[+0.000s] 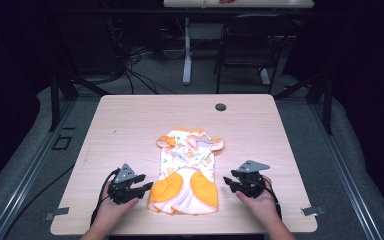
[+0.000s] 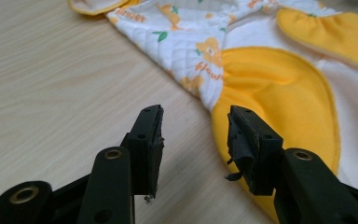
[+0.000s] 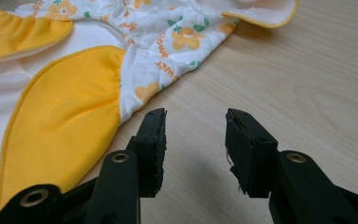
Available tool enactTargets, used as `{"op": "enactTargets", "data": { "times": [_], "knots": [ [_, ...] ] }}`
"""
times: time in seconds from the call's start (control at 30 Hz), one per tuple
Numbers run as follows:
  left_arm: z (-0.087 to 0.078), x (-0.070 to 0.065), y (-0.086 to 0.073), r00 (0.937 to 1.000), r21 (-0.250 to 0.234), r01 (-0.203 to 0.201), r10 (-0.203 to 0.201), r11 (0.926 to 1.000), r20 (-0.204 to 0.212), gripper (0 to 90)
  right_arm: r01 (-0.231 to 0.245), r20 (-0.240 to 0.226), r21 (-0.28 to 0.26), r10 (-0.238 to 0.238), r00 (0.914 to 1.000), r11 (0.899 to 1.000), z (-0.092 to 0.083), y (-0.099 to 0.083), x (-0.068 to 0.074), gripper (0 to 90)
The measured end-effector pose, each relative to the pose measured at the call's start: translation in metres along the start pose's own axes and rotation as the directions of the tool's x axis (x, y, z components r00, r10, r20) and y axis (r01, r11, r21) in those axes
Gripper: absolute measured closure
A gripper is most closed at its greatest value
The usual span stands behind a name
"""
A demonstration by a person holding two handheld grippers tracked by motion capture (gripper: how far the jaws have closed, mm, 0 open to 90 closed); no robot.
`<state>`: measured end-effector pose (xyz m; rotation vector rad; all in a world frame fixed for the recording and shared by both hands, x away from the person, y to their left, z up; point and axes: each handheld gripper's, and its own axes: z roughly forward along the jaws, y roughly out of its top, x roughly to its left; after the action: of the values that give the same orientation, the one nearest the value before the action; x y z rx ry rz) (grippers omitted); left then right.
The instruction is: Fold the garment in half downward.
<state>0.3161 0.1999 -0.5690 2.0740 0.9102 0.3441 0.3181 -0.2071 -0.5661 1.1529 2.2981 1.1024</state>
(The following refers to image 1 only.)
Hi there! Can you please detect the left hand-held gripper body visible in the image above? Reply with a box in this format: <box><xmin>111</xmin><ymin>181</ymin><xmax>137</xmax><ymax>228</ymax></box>
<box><xmin>107</xmin><ymin>163</ymin><xmax>147</xmax><ymax>205</ymax></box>

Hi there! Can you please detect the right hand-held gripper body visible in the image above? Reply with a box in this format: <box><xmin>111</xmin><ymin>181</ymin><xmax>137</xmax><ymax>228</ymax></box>
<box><xmin>230</xmin><ymin>159</ymin><xmax>272</xmax><ymax>200</ymax></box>

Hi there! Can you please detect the white and orange baby garment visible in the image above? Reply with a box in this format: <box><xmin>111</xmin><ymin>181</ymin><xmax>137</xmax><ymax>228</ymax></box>
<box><xmin>147</xmin><ymin>126</ymin><xmax>225</xmax><ymax>216</ymax></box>

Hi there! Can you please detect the person's left hand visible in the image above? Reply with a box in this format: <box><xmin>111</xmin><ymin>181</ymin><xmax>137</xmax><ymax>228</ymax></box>
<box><xmin>92</xmin><ymin>181</ymin><xmax>141</xmax><ymax>232</ymax></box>

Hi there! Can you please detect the person's right hand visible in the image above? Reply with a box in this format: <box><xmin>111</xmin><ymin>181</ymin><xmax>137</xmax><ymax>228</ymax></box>
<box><xmin>235</xmin><ymin>175</ymin><xmax>282</xmax><ymax>232</ymax></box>

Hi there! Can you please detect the black folding chair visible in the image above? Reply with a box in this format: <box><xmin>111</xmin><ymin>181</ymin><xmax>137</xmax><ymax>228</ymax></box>
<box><xmin>213</xmin><ymin>13</ymin><xmax>297</xmax><ymax>95</ymax></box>

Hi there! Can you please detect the white background table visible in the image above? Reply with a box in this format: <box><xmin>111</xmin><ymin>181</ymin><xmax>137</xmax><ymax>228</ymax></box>
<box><xmin>163</xmin><ymin>0</ymin><xmax>315</xmax><ymax>86</ymax></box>

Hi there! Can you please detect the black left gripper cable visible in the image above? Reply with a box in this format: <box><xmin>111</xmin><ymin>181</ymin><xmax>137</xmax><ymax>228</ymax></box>
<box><xmin>89</xmin><ymin>167</ymin><xmax>122</xmax><ymax>228</ymax></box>

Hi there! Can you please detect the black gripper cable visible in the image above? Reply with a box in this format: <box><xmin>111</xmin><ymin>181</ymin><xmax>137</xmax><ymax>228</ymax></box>
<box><xmin>261</xmin><ymin>175</ymin><xmax>283</xmax><ymax>221</ymax></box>
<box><xmin>89</xmin><ymin>167</ymin><xmax>122</xmax><ymax>228</ymax></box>

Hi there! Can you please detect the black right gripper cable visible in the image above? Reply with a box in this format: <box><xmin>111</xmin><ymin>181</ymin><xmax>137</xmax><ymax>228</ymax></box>
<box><xmin>261</xmin><ymin>175</ymin><xmax>283</xmax><ymax>221</ymax></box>

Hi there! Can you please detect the grey metal table bracket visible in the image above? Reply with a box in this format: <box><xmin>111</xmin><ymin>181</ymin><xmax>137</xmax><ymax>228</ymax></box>
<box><xmin>44</xmin><ymin>206</ymin><xmax>71</xmax><ymax>221</ymax></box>
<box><xmin>300</xmin><ymin>205</ymin><xmax>326</xmax><ymax>217</ymax></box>

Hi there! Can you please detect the black floor cable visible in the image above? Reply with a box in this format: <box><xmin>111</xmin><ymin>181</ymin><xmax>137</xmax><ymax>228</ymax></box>
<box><xmin>9</xmin><ymin>162</ymin><xmax>77</xmax><ymax>232</ymax></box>

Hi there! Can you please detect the aluminium floor rail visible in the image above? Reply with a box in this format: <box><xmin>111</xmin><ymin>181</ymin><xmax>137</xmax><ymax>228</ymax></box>
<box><xmin>0</xmin><ymin>99</ymin><xmax>78</xmax><ymax>240</ymax></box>
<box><xmin>309</xmin><ymin>99</ymin><xmax>384</xmax><ymax>240</ymax></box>

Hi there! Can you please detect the bundle of floor cables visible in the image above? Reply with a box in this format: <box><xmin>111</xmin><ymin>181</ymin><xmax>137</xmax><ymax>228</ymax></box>
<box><xmin>106</xmin><ymin>16</ymin><xmax>186</xmax><ymax>96</ymax></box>

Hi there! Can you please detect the black metal frame stand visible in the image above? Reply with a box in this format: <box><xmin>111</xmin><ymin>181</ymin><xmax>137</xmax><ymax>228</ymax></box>
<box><xmin>273</xmin><ymin>71</ymin><xmax>334</xmax><ymax>136</ymax></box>
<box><xmin>47</xmin><ymin>29</ymin><xmax>112</xmax><ymax>133</ymax></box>

